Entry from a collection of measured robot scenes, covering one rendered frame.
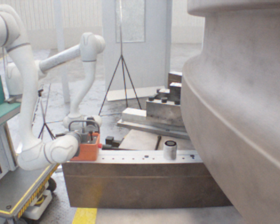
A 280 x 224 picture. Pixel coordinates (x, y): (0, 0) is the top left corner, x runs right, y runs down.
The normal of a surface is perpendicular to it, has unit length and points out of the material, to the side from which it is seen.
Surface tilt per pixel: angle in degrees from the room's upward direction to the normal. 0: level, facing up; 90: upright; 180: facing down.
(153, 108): 90
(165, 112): 90
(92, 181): 90
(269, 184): 90
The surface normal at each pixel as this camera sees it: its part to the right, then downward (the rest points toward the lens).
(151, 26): 0.32, 0.36
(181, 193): 0.00, 0.39
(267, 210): -0.96, 0.11
